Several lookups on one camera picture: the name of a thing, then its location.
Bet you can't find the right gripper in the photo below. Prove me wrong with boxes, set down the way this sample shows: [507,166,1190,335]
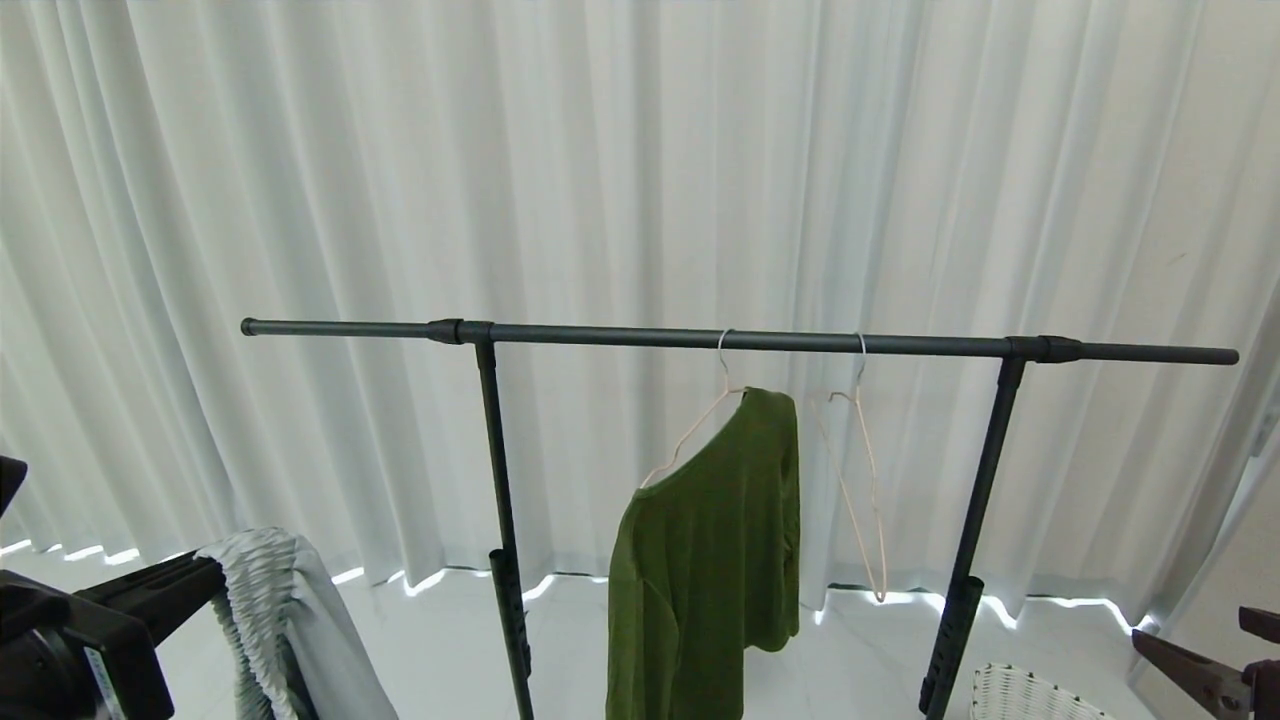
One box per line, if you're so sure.
[1131,605,1280,720]

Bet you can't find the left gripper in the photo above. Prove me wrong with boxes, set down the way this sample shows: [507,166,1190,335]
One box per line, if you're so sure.
[0,554,228,720]

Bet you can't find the pale grey shorts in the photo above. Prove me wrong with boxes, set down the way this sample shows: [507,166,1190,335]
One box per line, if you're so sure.
[194,527,401,720]

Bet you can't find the white laundry basket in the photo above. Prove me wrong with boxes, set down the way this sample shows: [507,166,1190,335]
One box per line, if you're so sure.
[970,662,1117,720]

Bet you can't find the pink clothes hanger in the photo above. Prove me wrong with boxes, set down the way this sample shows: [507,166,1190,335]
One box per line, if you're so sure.
[814,331,890,605]
[639,329,747,491]

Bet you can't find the black clothes rack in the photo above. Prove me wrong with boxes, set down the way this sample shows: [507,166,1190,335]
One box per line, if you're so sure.
[240,317,1241,720]

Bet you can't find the green long-sleeved shirt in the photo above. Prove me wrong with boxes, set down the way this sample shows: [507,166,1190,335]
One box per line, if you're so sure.
[605,387,802,720]

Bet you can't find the white curtain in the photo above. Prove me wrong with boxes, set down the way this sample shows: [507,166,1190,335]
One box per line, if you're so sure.
[0,0,1280,637]

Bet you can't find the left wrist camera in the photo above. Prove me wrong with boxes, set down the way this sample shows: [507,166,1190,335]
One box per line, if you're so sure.
[0,455,30,518]

